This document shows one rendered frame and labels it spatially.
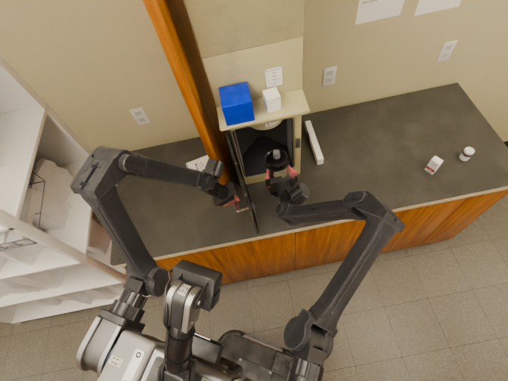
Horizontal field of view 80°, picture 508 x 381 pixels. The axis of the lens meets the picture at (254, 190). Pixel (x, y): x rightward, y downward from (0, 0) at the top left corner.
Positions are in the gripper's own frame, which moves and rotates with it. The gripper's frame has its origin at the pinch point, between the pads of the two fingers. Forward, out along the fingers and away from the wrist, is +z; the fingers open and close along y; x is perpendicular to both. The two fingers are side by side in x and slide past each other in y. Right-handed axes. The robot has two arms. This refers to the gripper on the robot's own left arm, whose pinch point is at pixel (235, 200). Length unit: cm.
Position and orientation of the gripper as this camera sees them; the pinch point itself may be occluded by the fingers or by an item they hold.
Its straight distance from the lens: 125.8
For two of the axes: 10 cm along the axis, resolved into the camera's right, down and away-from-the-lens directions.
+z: 5.1, 3.3, 7.9
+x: 2.7, 8.1, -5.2
